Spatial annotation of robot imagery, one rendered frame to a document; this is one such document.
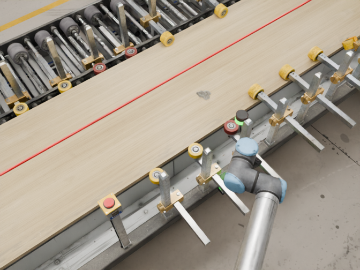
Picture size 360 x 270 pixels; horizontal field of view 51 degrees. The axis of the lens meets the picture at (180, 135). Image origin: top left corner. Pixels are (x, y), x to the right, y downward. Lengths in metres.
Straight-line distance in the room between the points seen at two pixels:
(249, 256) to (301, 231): 1.62
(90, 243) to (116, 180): 0.40
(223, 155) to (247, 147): 0.81
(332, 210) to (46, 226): 2.01
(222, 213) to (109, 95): 1.21
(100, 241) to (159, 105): 0.82
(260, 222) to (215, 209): 1.48
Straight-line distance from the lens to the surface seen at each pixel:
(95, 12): 2.87
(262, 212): 1.37
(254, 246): 1.30
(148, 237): 2.01
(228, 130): 2.06
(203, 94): 2.19
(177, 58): 2.40
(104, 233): 2.13
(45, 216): 1.94
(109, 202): 1.52
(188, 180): 2.21
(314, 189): 3.03
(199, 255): 2.70
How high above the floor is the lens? 2.60
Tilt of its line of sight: 57 degrees down
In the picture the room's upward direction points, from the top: 1 degrees counter-clockwise
